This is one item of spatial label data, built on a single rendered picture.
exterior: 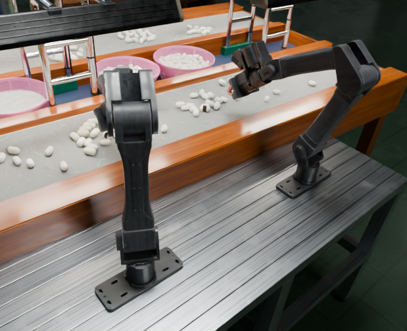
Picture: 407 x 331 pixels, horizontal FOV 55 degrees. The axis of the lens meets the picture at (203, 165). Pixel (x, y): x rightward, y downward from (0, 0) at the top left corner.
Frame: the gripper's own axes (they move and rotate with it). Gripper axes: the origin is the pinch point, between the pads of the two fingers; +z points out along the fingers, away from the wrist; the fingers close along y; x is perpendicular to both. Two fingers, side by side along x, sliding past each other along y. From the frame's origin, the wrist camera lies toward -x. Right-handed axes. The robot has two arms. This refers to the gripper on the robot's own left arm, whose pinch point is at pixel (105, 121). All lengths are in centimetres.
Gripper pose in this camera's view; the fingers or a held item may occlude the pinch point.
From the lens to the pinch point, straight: 121.2
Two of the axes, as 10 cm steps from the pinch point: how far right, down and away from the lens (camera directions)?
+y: -8.0, 3.1, -5.1
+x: 3.3, 9.4, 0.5
